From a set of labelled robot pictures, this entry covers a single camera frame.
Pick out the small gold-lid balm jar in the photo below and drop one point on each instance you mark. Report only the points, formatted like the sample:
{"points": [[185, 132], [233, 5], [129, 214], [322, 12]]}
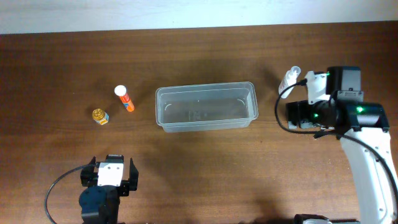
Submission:
{"points": [[100, 116]]}

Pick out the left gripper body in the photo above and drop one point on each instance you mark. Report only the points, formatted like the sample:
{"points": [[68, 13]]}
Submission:
{"points": [[88, 179]]}

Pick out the clear plastic container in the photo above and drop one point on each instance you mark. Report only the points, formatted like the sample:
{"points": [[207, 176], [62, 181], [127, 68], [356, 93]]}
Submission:
{"points": [[206, 107]]}

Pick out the white spray bottle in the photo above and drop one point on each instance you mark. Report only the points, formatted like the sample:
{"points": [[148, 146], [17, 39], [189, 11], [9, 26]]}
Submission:
{"points": [[289, 79]]}

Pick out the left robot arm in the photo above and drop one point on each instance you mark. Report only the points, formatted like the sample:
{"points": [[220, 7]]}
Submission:
{"points": [[105, 186]]}

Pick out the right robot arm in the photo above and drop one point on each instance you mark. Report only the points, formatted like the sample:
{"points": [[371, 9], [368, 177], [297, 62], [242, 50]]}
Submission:
{"points": [[365, 139]]}

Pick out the orange tablet tube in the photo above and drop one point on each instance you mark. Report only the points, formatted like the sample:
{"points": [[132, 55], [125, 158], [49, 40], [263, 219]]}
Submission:
{"points": [[121, 92]]}

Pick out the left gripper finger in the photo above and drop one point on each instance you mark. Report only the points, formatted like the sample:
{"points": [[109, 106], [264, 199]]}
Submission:
{"points": [[92, 162], [133, 175]]}

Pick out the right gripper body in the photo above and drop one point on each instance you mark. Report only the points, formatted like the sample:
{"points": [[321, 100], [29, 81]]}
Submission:
{"points": [[298, 109]]}

